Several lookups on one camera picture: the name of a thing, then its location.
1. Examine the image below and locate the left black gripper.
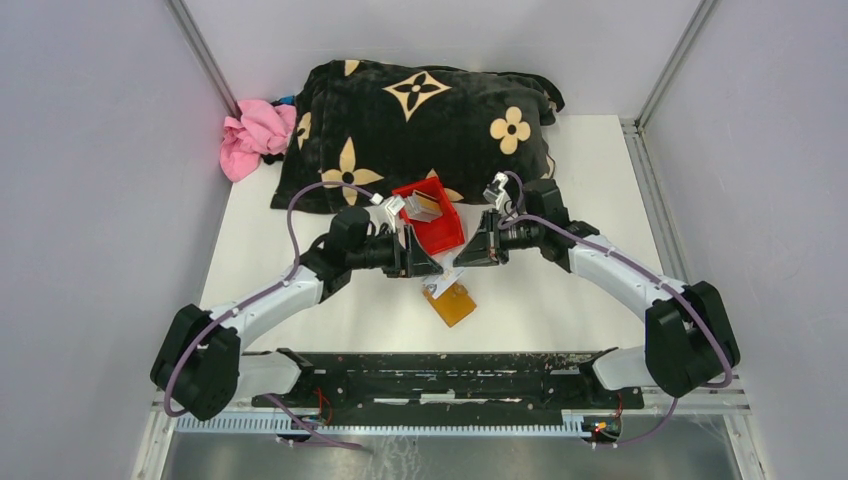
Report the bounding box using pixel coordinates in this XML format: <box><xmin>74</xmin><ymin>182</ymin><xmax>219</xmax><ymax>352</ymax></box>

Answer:
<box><xmin>348</xmin><ymin>224</ymin><xmax>443</xmax><ymax>279</ymax></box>

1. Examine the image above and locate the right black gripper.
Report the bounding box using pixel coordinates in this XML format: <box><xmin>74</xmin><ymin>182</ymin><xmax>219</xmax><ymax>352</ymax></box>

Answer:
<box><xmin>453</xmin><ymin>208</ymin><xmax>543</xmax><ymax>268</ymax></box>

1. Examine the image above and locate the silver credit card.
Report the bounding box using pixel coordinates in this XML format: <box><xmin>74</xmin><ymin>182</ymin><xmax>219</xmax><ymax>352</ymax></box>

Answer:
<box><xmin>422</xmin><ymin>252</ymin><xmax>466</xmax><ymax>299</ymax></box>

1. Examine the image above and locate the red plastic bin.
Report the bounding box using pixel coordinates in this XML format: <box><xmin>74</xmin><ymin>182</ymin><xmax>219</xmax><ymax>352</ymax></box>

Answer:
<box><xmin>392</xmin><ymin>175</ymin><xmax>465</xmax><ymax>255</ymax></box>

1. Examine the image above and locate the yellow leather card holder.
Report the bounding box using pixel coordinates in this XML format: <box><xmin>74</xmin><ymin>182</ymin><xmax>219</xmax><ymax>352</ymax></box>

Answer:
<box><xmin>422</xmin><ymin>282</ymin><xmax>477</xmax><ymax>328</ymax></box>

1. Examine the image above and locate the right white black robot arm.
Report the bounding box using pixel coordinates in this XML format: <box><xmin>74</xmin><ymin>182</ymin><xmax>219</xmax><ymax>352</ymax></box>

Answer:
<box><xmin>453</xmin><ymin>172</ymin><xmax>740</xmax><ymax>408</ymax></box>

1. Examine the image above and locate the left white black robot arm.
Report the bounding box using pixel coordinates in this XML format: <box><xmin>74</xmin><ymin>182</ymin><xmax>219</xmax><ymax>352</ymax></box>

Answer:
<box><xmin>150</xmin><ymin>207</ymin><xmax>443</xmax><ymax>420</ymax></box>

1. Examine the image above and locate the stack of credit cards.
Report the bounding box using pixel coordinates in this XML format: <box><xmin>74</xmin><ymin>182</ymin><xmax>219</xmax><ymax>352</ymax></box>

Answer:
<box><xmin>404</xmin><ymin>190</ymin><xmax>443</xmax><ymax>223</ymax></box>

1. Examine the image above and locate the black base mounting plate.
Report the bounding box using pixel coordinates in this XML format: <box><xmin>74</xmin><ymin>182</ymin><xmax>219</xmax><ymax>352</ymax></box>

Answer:
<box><xmin>274</xmin><ymin>352</ymin><xmax>645</xmax><ymax>427</ymax></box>

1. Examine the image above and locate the black floral blanket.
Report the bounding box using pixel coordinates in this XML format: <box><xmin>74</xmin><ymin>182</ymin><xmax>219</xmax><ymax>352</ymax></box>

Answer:
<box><xmin>270</xmin><ymin>60</ymin><xmax>565</xmax><ymax>214</ymax></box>

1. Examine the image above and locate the pink cloth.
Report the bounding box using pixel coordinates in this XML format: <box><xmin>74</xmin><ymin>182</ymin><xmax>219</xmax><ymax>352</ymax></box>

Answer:
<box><xmin>219</xmin><ymin>99</ymin><xmax>296</xmax><ymax>183</ymax></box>

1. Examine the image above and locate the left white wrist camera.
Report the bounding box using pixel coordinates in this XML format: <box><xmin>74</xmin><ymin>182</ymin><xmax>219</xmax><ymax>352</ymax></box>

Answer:
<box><xmin>371</xmin><ymin>194</ymin><xmax>406</xmax><ymax>231</ymax></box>

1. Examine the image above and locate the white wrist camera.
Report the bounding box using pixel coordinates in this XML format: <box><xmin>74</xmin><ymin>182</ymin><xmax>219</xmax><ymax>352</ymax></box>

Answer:
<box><xmin>483</xmin><ymin>172</ymin><xmax>509</xmax><ymax>209</ymax></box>
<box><xmin>371</xmin><ymin>194</ymin><xmax>406</xmax><ymax>231</ymax></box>

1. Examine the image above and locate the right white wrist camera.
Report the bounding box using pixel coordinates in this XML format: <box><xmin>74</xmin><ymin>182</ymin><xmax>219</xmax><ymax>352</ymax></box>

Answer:
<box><xmin>483</xmin><ymin>172</ymin><xmax>509</xmax><ymax>209</ymax></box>

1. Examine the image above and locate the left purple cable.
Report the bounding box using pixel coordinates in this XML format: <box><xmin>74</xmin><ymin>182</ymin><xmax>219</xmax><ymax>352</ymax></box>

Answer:
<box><xmin>162</xmin><ymin>181</ymin><xmax>386</xmax><ymax>453</ymax></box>

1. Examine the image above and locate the aluminium rail frame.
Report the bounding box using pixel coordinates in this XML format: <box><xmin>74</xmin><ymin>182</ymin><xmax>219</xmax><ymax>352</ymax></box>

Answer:
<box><xmin>131</xmin><ymin>115</ymin><xmax>770</xmax><ymax>480</ymax></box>

